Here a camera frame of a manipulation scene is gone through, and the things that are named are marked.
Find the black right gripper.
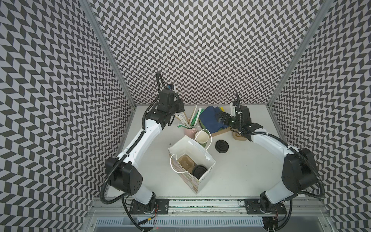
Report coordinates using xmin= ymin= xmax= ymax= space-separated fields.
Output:
xmin=214 ymin=111 xmax=242 ymax=129

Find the dark blue napkin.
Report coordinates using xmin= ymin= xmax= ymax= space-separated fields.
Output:
xmin=199 ymin=106 xmax=228 ymax=133

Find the cartoon animal paper bag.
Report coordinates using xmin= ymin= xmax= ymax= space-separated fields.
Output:
xmin=168 ymin=129 xmax=216 ymax=194

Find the pulp cup carrier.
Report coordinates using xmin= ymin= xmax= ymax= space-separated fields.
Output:
xmin=177 ymin=155 xmax=197 ymax=174

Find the black cup lid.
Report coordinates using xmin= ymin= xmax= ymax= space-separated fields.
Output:
xmin=192 ymin=165 xmax=208 ymax=179

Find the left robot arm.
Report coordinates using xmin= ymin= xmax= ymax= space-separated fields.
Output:
xmin=100 ymin=72 xmax=185 ymax=213

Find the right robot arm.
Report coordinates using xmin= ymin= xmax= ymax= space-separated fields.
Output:
xmin=215 ymin=97 xmax=325 ymax=214

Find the stack of pulp cup carriers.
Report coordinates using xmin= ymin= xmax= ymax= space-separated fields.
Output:
xmin=232 ymin=132 xmax=247 ymax=141

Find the pink metal bucket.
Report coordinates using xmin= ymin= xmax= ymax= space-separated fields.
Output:
xmin=184 ymin=127 xmax=198 ymax=139

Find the cardboard napkin box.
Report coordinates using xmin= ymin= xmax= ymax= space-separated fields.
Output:
xmin=198 ymin=121 xmax=231 ymax=137

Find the green paper cup stack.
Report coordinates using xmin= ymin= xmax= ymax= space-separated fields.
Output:
xmin=195 ymin=130 xmax=210 ymax=148

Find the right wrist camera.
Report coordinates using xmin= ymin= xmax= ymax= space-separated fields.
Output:
xmin=230 ymin=103 xmax=236 ymax=117

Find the metal base rail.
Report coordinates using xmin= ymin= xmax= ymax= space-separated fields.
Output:
xmin=81 ymin=197 xmax=337 ymax=232

